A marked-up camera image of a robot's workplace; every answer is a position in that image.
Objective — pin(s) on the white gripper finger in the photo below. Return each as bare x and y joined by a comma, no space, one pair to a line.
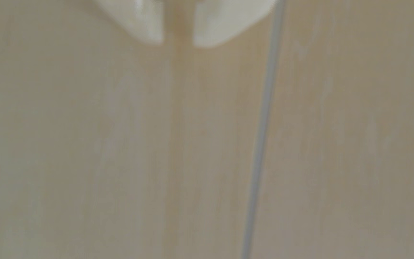
225,21
138,18

